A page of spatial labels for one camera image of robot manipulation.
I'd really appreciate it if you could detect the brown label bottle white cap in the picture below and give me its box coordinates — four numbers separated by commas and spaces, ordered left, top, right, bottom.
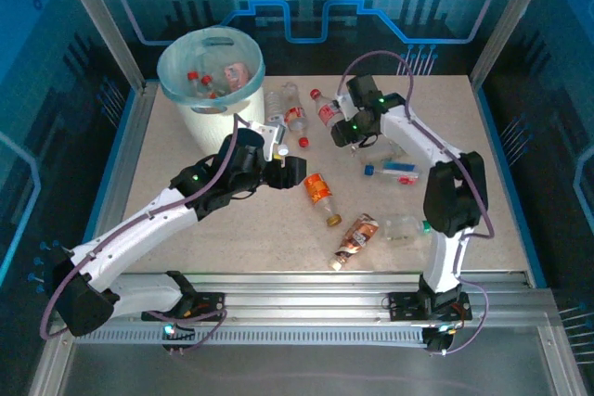
328, 212, 381, 273

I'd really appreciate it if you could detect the clear bottle green cap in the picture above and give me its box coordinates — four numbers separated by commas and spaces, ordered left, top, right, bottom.
382, 212, 434, 246

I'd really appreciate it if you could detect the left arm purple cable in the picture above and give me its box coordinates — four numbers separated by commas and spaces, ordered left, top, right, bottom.
39, 112, 254, 355

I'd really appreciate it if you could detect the white plastic bin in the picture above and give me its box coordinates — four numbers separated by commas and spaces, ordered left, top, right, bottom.
156, 27, 266, 156

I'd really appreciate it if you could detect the orange label bottle gold cap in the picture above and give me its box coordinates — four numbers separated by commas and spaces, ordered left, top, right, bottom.
303, 172, 343, 228

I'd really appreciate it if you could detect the blue cap blue label bottle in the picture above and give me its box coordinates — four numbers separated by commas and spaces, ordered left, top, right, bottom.
363, 161, 422, 186

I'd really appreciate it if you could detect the black base connector box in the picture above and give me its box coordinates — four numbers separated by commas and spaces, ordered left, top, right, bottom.
424, 324, 460, 354
161, 320, 197, 354

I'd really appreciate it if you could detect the translucent blue bin liner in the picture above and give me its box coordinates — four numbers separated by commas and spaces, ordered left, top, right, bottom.
156, 27, 266, 114

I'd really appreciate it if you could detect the pink label plastic bottle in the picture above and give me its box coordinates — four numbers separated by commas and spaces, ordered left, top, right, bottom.
222, 61, 252, 91

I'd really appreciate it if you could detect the red label bottle red cap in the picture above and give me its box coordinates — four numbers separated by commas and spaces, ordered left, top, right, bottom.
309, 87, 348, 132

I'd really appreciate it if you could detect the aluminium frame post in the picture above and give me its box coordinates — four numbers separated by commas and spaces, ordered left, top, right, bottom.
51, 0, 148, 91
469, 0, 561, 86

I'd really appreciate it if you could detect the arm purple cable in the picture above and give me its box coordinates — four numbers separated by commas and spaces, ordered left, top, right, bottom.
340, 50, 496, 358
39, 112, 254, 355

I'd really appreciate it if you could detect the aluminium side rail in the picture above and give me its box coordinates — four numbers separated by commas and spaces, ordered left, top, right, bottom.
78, 83, 157, 286

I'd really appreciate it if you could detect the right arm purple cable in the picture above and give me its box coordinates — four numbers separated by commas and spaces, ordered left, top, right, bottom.
340, 50, 496, 358

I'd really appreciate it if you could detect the slotted cable duct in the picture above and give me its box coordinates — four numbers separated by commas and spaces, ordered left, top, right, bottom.
73, 326, 431, 347

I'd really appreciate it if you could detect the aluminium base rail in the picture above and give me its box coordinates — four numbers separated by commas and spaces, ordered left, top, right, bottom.
55, 269, 561, 355

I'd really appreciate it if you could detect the ribbed clear bottle white cap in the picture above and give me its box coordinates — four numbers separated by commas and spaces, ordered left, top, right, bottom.
264, 89, 291, 158

